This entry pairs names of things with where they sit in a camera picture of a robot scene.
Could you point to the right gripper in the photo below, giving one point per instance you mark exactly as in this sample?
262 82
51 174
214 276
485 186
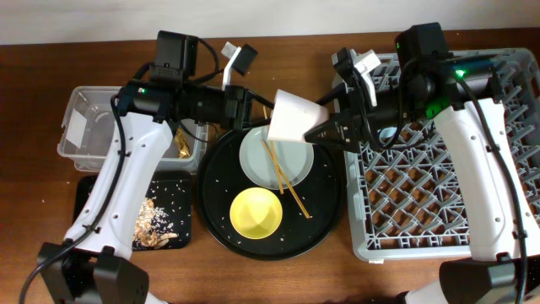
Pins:
358 122

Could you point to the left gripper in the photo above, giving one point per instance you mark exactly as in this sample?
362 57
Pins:
231 120

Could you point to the pink plastic cup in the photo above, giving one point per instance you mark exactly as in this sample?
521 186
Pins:
293 117

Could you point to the blue plastic cup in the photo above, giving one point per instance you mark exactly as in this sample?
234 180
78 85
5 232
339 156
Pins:
387 132

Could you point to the gold foil wrapper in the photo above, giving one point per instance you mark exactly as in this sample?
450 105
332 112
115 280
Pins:
181 144

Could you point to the yellow bowl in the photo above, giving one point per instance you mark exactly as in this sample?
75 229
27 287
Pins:
256 213

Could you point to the food scraps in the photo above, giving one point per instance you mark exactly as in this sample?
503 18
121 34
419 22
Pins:
156 219

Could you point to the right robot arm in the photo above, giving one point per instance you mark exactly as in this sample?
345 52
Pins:
462 98

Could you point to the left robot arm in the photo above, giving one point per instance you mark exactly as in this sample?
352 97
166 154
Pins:
92 265

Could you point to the grey dishwasher rack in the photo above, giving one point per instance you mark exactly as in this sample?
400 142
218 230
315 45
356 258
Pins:
406 203

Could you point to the wooden chopstick lower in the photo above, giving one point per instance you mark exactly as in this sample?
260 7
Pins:
293 192

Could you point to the wooden chopstick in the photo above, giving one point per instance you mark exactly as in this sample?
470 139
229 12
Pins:
270 150
293 192

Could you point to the grey round plate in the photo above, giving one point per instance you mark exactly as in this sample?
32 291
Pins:
295 159

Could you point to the wooden chopstick upper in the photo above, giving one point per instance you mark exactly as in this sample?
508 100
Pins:
270 150

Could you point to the black rectangular tray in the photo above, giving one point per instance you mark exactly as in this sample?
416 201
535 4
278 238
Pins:
173 202

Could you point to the clear plastic bin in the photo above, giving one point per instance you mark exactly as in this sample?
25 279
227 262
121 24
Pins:
88 126

